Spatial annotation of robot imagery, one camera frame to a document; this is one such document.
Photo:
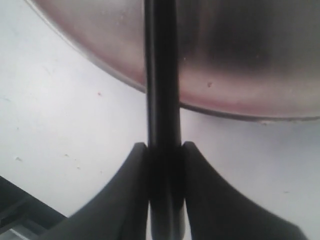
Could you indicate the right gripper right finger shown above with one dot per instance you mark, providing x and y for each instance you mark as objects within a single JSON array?
[{"x": 217, "y": 211}]

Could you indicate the round steel plate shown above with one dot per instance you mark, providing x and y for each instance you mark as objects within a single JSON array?
[{"x": 256, "y": 59}]

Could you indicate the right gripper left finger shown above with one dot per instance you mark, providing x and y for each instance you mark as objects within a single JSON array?
[{"x": 118, "y": 212}]

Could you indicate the black knife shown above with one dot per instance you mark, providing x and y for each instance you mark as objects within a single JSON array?
[{"x": 163, "y": 118}]

